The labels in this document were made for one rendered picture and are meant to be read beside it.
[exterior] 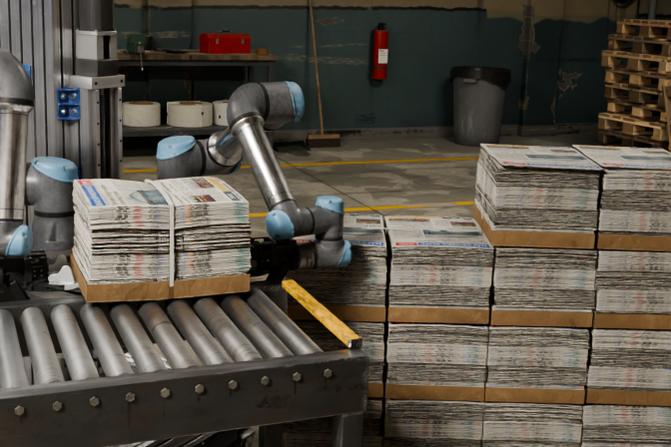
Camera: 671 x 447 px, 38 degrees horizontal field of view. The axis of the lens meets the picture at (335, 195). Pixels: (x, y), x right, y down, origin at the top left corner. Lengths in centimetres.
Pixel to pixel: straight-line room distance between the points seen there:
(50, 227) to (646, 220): 161
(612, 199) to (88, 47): 152
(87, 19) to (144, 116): 585
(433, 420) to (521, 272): 50
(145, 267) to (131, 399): 48
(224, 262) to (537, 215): 92
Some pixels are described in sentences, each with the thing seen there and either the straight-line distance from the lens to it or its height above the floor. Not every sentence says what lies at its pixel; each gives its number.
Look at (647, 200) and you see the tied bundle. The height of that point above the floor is 98.
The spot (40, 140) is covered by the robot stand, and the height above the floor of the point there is 107.
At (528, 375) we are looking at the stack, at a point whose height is 46.
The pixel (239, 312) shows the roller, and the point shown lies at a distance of 227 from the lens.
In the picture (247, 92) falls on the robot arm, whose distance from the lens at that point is 272.
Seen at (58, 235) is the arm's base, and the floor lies 85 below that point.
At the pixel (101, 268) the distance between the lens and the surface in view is 228.
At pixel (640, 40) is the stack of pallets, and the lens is 926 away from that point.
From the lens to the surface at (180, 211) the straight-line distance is 227.
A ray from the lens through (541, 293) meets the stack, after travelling 284.
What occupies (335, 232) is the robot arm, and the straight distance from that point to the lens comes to 262.
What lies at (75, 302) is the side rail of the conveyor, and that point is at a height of 80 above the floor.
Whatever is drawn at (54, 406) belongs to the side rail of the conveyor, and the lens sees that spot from 187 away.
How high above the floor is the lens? 153
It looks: 12 degrees down
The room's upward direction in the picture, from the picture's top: 2 degrees clockwise
